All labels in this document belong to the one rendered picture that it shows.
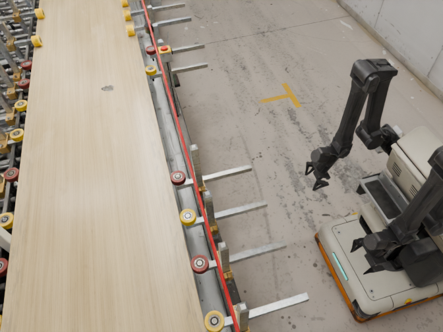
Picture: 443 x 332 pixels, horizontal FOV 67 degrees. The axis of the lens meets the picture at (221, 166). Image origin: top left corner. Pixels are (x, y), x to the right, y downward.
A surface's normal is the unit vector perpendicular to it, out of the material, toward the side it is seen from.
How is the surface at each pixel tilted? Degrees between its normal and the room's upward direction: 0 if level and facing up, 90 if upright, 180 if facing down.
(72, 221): 0
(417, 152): 42
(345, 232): 0
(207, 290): 0
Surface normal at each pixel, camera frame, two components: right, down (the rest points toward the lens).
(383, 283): -0.04, -0.61
